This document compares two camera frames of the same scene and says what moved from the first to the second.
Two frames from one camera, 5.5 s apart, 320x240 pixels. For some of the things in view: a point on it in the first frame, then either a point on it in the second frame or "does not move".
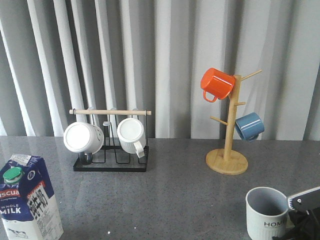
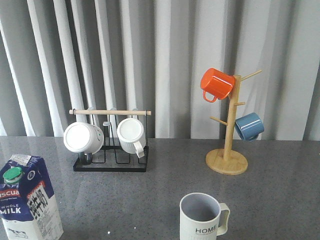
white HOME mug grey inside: x=267 y=210 -> x=202 y=217
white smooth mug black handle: x=84 y=138 does not move
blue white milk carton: x=28 y=208 does not move
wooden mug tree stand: x=226 y=162 does not move
